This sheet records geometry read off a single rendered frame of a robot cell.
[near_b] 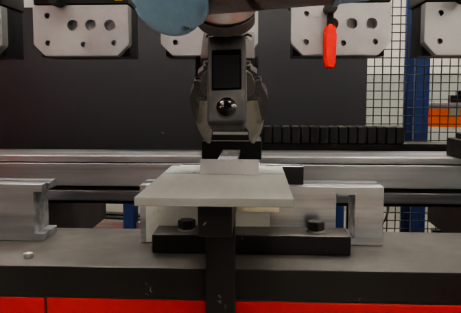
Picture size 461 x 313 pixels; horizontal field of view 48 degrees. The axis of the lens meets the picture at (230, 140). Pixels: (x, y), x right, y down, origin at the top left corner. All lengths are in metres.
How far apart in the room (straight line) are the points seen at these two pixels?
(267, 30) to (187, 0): 0.91
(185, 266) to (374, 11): 0.47
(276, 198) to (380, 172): 0.57
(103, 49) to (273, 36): 0.62
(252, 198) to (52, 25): 0.45
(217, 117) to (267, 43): 0.77
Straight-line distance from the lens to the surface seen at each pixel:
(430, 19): 0.86
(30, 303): 0.83
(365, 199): 0.86
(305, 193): 0.84
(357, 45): 0.83
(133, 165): 1.13
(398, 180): 1.14
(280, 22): 1.37
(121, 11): 0.84
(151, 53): 1.38
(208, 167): 0.76
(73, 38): 0.86
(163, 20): 0.49
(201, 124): 0.73
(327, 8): 0.78
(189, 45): 0.82
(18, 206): 0.93
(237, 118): 0.61
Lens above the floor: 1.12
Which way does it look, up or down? 5 degrees down
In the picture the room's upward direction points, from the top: straight up
